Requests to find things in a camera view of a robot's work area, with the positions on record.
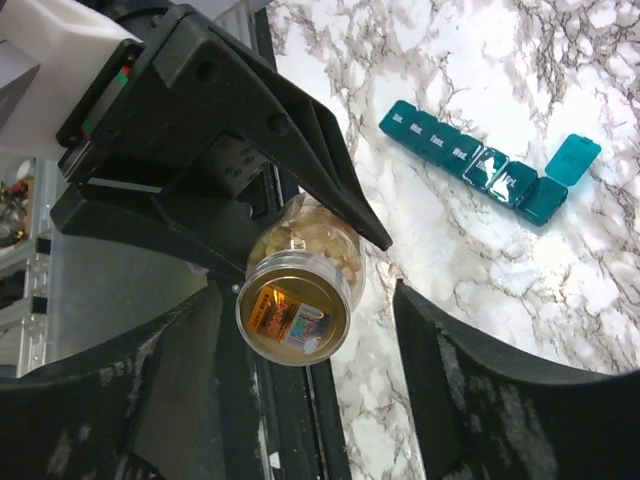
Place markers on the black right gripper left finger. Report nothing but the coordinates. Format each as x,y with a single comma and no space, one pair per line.
170,399

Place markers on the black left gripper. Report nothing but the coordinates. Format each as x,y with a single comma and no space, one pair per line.
186,109

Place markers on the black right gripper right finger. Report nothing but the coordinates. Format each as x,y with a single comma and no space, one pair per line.
483,409

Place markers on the clear jar of yellow pills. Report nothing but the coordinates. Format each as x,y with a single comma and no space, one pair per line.
304,278

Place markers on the teal weekly pill organizer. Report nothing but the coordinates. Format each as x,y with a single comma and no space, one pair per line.
513,184

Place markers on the aluminium extrusion frame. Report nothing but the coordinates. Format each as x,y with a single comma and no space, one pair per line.
28,190

